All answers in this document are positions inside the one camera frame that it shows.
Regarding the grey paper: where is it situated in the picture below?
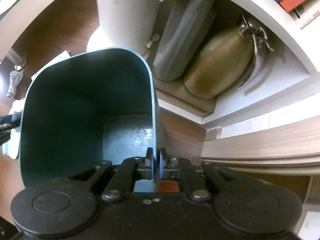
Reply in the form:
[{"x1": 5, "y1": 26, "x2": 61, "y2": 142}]
[{"x1": 7, "y1": 70, "x2": 24, "y2": 98}]

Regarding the white cylindrical appliance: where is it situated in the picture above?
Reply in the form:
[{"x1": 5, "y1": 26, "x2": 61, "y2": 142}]
[{"x1": 86, "y1": 0, "x2": 163, "y2": 55}]

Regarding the metal bed leg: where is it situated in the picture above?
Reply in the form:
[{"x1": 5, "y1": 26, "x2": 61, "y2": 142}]
[{"x1": 7, "y1": 48, "x2": 27, "y2": 71}]

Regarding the grey motor oil jug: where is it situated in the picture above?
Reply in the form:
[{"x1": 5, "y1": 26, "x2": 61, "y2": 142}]
[{"x1": 153, "y1": 0, "x2": 216, "y2": 82}]

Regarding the gold thermos kettle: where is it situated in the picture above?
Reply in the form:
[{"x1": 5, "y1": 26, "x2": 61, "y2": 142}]
[{"x1": 183, "y1": 14, "x2": 274, "y2": 99}]

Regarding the beige tray under jug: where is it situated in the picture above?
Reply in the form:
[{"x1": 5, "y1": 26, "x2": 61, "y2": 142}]
[{"x1": 153, "y1": 77, "x2": 216, "y2": 117}]

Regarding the dark green trash bin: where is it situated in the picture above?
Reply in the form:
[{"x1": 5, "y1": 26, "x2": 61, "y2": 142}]
[{"x1": 20, "y1": 47, "x2": 166, "y2": 187}]

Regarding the white snack package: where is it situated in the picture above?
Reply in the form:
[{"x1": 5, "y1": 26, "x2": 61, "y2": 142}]
[{"x1": 31, "y1": 50, "x2": 71, "y2": 81}]

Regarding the white tissue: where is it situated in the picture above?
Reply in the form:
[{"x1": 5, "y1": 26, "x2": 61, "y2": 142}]
[{"x1": 2, "y1": 99, "x2": 25, "y2": 160}]

